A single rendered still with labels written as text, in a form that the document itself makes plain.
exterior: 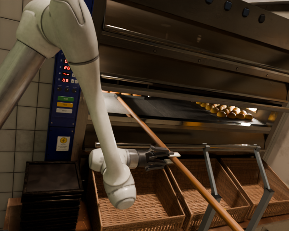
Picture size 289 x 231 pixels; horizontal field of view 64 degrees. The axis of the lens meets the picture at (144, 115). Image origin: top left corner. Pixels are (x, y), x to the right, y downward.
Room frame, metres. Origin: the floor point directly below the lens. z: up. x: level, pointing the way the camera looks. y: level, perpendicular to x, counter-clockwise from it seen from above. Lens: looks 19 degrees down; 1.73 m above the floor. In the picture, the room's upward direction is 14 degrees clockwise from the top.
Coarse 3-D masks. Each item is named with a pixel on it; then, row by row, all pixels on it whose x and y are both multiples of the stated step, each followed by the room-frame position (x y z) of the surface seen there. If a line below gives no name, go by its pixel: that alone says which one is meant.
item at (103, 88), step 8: (104, 88) 1.25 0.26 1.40; (112, 88) 1.28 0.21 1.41; (120, 88) 1.30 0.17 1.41; (152, 96) 1.40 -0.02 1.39; (160, 96) 1.42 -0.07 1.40; (168, 96) 1.45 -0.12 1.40; (176, 96) 1.48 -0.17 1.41; (224, 104) 1.67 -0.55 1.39; (232, 104) 1.71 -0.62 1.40; (240, 104) 1.75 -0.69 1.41; (288, 112) 2.02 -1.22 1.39
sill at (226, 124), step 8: (88, 112) 1.40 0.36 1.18; (112, 120) 1.45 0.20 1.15; (120, 120) 1.47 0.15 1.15; (128, 120) 1.50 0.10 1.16; (144, 120) 1.56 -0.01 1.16; (152, 120) 1.59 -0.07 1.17; (160, 120) 1.62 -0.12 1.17; (168, 120) 1.65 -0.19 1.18; (176, 120) 1.69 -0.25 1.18; (184, 120) 1.74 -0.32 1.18; (192, 120) 1.79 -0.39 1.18; (200, 120) 1.85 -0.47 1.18; (232, 128) 1.96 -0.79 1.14; (240, 128) 2.01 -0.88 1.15; (248, 128) 2.05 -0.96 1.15; (256, 128) 2.10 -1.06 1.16; (264, 128) 2.15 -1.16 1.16
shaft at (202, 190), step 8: (136, 120) 1.44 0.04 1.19; (144, 128) 1.31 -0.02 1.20; (152, 136) 1.22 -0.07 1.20; (160, 144) 1.13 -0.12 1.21; (176, 160) 0.99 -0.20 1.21; (184, 168) 0.93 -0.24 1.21; (192, 176) 0.88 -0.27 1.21; (192, 184) 0.85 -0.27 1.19; (200, 184) 0.83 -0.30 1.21; (200, 192) 0.80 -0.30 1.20; (208, 192) 0.79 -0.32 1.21; (208, 200) 0.75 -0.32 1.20; (216, 200) 0.75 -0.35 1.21; (216, 208) 0.72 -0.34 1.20; (224, 216) 0.68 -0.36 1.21; (232, 224) 0.65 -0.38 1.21
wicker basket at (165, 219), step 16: (96, 176) 1.37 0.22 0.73; (144, 176) 1.54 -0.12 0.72; (160, 176) 1.55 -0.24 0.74; (96, 192) 1.15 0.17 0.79; (144, 192) 1.51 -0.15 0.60; (160, 192) 1.48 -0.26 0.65; (96, 208) 1.09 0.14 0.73; (112, 208) 1.27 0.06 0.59; (128, 208) 1.31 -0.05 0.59; (144, 208) 1.35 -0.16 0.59; (160, 208) 1.39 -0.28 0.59; (176, 208) 1.29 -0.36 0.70; (96, 224) 1.04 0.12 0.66; (112, 224) 0.99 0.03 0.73; (128, 224) 1.03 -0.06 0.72; (144, 224) 1.08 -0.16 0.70; (160, 224) 1.13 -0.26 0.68; (176, 224) 1.19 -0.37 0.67
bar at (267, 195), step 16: (96, 144) 1.03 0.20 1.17; (128, 144) 1.11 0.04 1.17; (144, 144) 1.16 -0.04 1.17; (176, 144) 1.26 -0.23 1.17; (192, 144) 1.31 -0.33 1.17; (208, 144) 1.38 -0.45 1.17; (224, 144) 1.44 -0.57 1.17; (208, 160) 1.31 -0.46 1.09; (272, 192) 1.38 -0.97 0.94; (208, 208) 1.17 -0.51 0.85; (256, 208) 1.40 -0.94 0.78; (208, 224) 1.16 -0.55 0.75; (256, 224) 1.38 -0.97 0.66
